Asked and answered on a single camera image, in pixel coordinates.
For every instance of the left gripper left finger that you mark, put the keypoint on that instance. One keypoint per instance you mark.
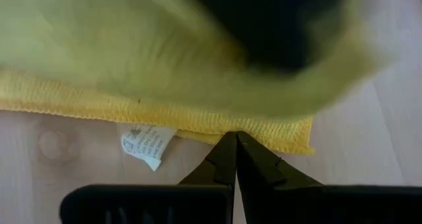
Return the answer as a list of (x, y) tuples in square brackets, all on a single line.
[(219, 164)]

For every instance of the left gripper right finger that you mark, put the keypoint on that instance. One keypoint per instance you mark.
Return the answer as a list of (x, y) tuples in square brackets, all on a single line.
[(263, 168)]

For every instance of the yellow microfiber towel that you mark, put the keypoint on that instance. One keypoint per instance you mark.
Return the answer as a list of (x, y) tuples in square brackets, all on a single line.
[(132, 52)]

